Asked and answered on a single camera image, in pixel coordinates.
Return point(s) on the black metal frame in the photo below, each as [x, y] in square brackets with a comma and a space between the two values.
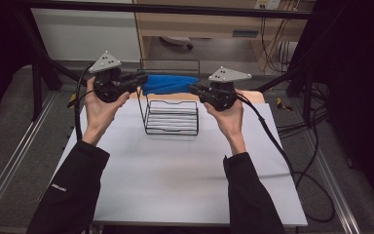
[175, 9]

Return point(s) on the blue towel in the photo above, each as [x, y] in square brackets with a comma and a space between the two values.
[168, 84]

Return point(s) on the light wooden desk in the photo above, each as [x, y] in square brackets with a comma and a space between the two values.
[191, 27]

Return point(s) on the white chair base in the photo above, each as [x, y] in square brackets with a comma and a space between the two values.
[175, 39]

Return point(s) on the person's left hand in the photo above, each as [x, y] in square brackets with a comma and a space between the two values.
[100, 113]

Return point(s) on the dark curtain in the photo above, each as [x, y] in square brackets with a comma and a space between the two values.
[0, 48]
[363, 81]

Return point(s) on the white table cover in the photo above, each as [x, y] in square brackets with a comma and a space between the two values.
[162, 162]

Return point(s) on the yellow black tape marker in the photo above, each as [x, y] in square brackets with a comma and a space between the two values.
[71, 102]
[280, 102]

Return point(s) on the aluminium floor rail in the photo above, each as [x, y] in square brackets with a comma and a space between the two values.
[13, 159]
[337, 195]

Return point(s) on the white wall socket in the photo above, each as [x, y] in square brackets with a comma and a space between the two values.
[268, 4]

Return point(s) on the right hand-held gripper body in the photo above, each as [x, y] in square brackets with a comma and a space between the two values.
[222, 96]

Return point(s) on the white panel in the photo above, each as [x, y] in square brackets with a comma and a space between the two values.
[84, 35]

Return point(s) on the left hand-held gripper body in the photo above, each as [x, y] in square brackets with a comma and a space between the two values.
[107, 87]

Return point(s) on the person's right hand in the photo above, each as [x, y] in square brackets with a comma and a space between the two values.
[232, 126]

